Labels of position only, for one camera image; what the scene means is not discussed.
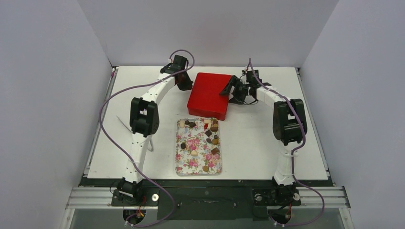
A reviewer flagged red box lid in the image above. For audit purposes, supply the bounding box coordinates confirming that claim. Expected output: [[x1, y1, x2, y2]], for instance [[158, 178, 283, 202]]
[[187, 73, 231, 111]]

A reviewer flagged red chocolate box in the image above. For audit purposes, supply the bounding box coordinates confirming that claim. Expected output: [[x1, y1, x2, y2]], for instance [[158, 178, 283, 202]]
[[188, 108, 227, 121]]

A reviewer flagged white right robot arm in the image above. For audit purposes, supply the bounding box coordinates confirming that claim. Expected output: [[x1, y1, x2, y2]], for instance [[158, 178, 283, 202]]
[[219, 70, 307, 206]]

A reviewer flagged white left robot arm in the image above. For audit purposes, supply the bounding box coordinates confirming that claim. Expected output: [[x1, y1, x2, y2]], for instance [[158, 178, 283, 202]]
[[117, 55, 192, 205]]

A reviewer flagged brown cube chocolate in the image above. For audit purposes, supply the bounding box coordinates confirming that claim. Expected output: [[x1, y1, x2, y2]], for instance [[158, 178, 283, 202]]
[[211, 147, 220, 155]]

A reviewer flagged floral serving tray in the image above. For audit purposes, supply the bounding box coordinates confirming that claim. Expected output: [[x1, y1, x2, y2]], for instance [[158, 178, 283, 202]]
[[175, 118, 223, 176]]

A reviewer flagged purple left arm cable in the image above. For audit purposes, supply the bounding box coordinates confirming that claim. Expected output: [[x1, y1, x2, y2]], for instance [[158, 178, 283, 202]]
[[98, 49, 195, 228]]

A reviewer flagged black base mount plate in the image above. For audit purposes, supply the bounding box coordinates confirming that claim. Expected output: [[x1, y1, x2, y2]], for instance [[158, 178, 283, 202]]
[[111, 179, 301, 223]]

